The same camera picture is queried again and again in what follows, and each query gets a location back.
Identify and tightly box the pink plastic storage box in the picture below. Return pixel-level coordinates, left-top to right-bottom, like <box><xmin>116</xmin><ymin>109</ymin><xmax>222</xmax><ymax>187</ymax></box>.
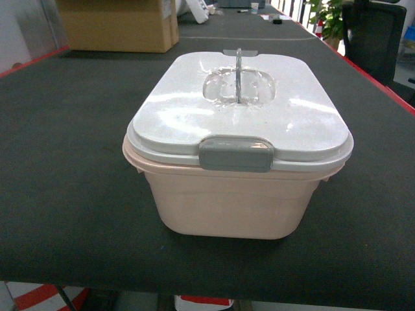
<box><xmin>123</xmin><ymin>139</ymin><xmax>341</xmax><ymax>240</ymax></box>

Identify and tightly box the white box lid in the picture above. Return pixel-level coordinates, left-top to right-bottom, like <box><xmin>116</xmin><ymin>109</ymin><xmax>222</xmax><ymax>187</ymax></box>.
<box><xmin>126</xmin><ymin>52</ymin><xmax>353</xmax><ymax>172</ymax></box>

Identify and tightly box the brown cardboard box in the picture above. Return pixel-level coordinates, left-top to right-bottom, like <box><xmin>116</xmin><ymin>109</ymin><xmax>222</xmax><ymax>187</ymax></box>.
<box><xmin>56</xmin><ymin>1</ymin><xmax>179</xmax><ymax>53</ymax></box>

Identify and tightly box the dark grey table mat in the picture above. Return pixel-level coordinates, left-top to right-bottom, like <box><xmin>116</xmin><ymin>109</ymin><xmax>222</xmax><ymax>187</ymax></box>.
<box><xmin>1</xmin><ymin>11</ymin><xmax>414</xmax><ymax>310</ymax></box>

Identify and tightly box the green potted plant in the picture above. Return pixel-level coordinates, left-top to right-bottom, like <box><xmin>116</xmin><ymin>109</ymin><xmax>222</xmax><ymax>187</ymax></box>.
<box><xmin>305</xmin><ymin>0</ymin><xmax>343</xmax><ymax>51</ymax></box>

